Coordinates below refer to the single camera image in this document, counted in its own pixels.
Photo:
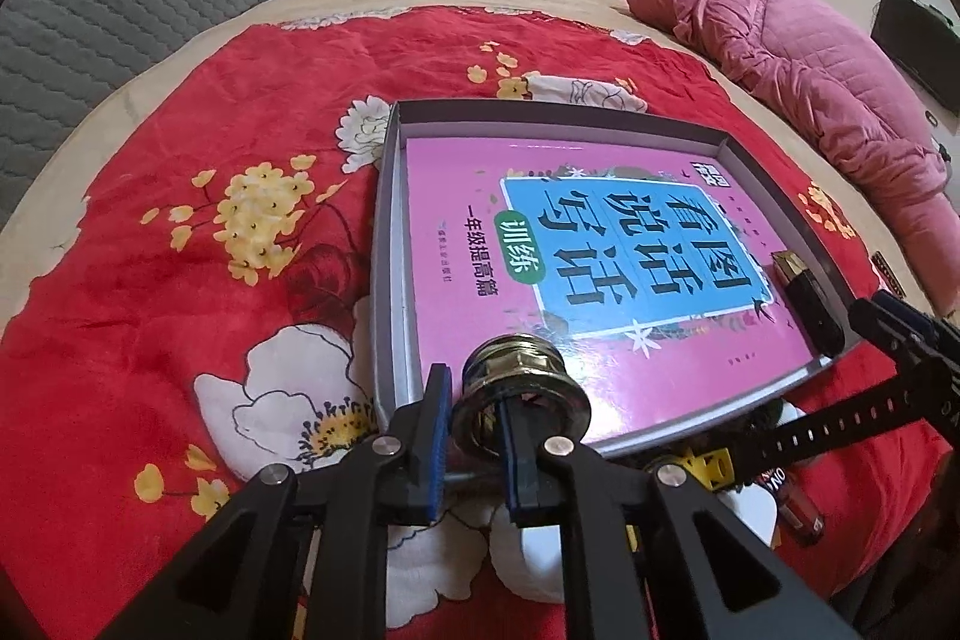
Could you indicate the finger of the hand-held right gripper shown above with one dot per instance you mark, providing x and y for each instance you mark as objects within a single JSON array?
[{"x": 889, "y": 321}]

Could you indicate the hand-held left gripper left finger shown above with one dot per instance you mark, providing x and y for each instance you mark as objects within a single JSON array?
[{"x": 436, "y": 460}]

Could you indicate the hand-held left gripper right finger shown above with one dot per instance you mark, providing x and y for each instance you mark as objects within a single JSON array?
[{"x": 517, "y": 467}]

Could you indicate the brass pipe fitting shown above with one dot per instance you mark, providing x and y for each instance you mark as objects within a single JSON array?
[{"x": 517, "y": 359}]

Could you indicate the shallow grey cardboard box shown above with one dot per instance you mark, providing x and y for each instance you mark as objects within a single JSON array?
[{"x": 390, "y": 280}]

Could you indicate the brown patterned strip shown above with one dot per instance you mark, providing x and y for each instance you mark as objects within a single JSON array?
[{"x": 886, "y": 272}]

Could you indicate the black and gold lighter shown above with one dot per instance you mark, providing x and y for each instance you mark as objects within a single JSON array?
[{"x": 814, "y": 302}]

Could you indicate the pink and blue book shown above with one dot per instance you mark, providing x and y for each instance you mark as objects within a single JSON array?
[{"x": 675, "y": 385}]

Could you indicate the red lighter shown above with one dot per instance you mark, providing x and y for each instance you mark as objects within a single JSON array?
[{"x": 799, "y": 509}]

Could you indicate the pink quilted duvet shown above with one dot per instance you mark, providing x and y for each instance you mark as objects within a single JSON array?
[{"x": 810, "y": 78}]

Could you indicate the black television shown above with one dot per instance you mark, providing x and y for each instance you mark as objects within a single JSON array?
[{"x": 919, "y": 40}]

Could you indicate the red floral blanket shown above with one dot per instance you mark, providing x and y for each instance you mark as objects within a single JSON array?
[{"x": 187, "y": 310}]

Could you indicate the grey quilted sofa cover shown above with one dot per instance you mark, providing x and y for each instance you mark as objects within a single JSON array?
[{"x": 112, "y": 10}]

